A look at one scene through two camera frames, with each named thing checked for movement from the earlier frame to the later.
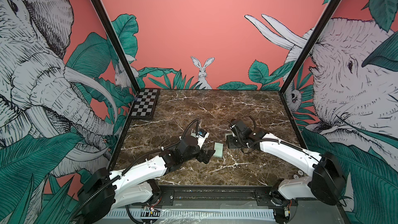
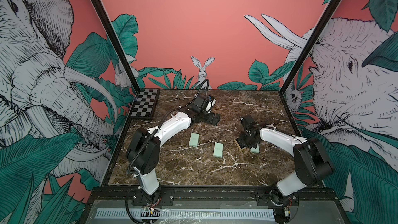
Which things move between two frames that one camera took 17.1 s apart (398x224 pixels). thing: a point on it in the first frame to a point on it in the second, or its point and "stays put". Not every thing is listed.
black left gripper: [201, 157] to [210, 120]
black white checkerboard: [144, 104] stays put
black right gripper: [229, 141] to [240, 140]
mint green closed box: [218, 148] stays put
